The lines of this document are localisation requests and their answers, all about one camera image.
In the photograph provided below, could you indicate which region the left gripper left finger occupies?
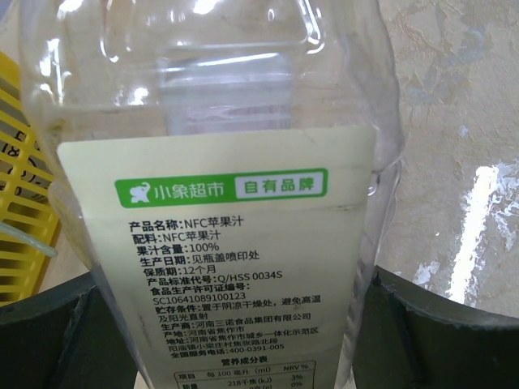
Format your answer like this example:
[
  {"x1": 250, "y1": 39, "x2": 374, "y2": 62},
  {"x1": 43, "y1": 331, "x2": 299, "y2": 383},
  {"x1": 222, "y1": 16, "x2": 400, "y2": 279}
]
[{"x1": 1, "y1": 273, "x2": 137, "y2": 389}]

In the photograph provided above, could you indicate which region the yellow plastic shopping basket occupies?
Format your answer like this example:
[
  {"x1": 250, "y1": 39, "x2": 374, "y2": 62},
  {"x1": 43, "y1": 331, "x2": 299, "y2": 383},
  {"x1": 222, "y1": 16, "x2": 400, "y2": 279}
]
[{"x1": 1, "y1": 53, "x2": 60, "y2": 306}]

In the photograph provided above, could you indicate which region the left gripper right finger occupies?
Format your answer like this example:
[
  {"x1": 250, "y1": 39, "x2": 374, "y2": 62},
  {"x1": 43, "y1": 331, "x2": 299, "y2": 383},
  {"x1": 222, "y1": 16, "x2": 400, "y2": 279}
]
[{"x1": 353, "y1": 267, "x2": 518, "y2": 388}]

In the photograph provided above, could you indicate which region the clear plastic bottle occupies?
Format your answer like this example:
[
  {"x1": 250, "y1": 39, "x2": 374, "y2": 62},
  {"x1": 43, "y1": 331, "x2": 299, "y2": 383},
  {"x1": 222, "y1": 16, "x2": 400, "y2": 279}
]
[{"x1": 19, "y1": 1, "x2": 404, "y2": 388}]

